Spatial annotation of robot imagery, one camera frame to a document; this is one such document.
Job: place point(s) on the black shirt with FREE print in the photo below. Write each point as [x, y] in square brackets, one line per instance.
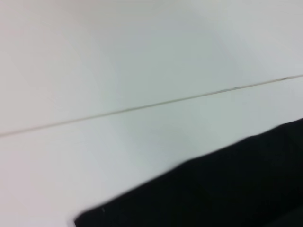
[213, 189]

